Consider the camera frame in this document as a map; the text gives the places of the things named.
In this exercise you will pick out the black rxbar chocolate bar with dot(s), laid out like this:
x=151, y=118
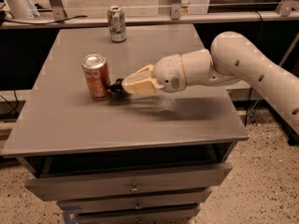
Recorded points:
x=117, y=87

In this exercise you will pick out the left metal bracket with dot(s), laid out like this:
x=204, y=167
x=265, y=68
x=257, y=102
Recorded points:
x=58, y=11

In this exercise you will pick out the bottom grey drawer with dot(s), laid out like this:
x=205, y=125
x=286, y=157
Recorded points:
x=139, y=216

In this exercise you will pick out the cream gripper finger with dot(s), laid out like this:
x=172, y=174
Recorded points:
x=141, y=74
x=147, y=86

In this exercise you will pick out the top grey drawer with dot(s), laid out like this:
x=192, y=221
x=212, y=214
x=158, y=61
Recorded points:
x=74, y=187

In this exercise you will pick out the grey drawer cabinet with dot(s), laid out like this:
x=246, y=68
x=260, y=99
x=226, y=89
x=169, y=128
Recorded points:
x=63, y=131

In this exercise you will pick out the green white soda can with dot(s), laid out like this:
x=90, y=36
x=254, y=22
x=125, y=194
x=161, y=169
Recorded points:
x=116, y=24

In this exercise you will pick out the grey metal rail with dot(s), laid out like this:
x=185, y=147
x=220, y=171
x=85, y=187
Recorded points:
x=85, y=22

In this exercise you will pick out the metal bracket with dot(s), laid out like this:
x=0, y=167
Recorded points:
x=175, y=9
x=284, y=8
x=58, y=11

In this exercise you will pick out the centre metal bracket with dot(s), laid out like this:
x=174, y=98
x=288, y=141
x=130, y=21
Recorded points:
x=175, y=9

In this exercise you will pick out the right metal bracket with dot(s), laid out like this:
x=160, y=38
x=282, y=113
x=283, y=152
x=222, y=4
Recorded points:
x=284, y=8

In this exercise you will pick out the grey drawer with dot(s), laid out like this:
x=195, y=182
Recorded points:
x=74, y=187
x=136, y=202
x=139, y=216

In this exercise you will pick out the white pipe top left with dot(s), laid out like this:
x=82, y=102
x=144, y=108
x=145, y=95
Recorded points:
x=23, y=9

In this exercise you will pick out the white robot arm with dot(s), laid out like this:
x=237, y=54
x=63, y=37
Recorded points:
x=231, y=58

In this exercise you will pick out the orange soda can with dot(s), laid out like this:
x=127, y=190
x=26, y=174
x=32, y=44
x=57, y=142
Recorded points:
x=97, y=76

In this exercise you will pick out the middle grey drawer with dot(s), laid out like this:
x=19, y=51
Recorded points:
x=136, y=202

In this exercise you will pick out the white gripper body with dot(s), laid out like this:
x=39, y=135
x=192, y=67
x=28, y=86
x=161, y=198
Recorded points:
x=168, y=73

